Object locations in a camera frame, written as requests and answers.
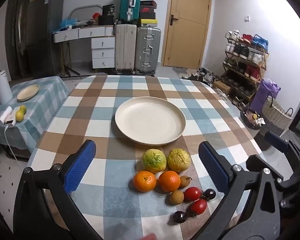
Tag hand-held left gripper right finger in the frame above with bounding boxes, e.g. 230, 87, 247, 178
190, 141, 281, 240

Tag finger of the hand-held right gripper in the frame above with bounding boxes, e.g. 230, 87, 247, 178
264, 132, 300, 173
246, 154, 300, 195

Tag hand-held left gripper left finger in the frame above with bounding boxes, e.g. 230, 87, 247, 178
14, 139, 97, 240

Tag dark purple plum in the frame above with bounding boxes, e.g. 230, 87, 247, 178
202, 188, 217, 201
173, 211, 187, 224

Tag yellow bumpy citrus fruit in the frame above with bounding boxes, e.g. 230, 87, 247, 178
167, 148, 192, 172

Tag orange mandarin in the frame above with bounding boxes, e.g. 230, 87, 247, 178
159, 170, 181, 193
133, 170, 157, 193

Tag green-yellow citrus fruit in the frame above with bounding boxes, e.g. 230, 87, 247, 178
142, 149, 167, 173

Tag large beige plate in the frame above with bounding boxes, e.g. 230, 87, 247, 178
115, 96, 186, 146

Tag grey fabric bin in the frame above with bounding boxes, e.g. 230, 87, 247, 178
258, 124, 280, 143

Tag dark round basket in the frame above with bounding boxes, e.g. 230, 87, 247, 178
240, 105, 266, 130

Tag brown longan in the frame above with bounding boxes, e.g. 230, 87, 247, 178
169, 190, 185, 205
179, 175, 192, 189

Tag red cherry tomato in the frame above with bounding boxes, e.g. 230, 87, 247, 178
190, 199, 208, 215
183, 186, 202, 202

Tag purple bag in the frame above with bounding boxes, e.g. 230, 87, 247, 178
250, 78, 281, 116

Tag side table with checkered cloth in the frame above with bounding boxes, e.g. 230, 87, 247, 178
0, 76, 71, 153

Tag brown cardboard box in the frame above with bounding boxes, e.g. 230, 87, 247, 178
212, 80, 232, 94

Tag white charger device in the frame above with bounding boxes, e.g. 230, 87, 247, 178
0, 106, 18, 128

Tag pile of loose shoes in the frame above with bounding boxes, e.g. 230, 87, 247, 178
181, 67, 219, 86

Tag small beige plate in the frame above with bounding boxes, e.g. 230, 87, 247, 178
16, 84, 41, 102

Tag shoe rack with shoes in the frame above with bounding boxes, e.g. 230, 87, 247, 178
222, 30, 269, 103

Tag grey doormat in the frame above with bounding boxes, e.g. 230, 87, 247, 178
172, 66, 191, 77

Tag white kettle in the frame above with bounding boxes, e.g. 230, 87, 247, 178
0, 70, 13, 105

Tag white drawer cabinet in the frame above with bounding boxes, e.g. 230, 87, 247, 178
91, 36, 116, 70

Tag beige suitcase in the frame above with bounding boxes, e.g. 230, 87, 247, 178
114, 23, 138, 71

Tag silver suitcase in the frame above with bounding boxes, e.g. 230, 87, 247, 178
135, 26, 162, 75

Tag white desk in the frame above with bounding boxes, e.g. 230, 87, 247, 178
53, 25, 115, 43

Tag dark grey wardrobe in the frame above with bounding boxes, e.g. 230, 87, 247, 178
5, 0, 64, 80

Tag wooden door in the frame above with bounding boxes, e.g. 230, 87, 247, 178
163, 0, 213, 69

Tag blue plastic bag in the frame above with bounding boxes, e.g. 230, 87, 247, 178
59, 17, 78, 29

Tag black box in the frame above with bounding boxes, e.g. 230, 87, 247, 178
98, 15, 116, 26

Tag yellow and black shoebox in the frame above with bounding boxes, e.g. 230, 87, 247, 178
138, 19, 159, 28

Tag black bag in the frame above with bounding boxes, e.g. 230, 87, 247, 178
102, 4, 115, 16

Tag teal suitcase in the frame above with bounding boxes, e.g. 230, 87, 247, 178
120, 0, 142, 22

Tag black and red shoebox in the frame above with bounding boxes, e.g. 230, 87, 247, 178
140, 0, 158, 8

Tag woven basket with handles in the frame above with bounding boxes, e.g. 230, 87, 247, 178
261, 93, 294, 130

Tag white cable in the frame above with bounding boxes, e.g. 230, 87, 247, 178
4, 126, 20, 161

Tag grey curved metal frame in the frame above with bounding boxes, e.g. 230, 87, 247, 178
69, 4, 103, 22

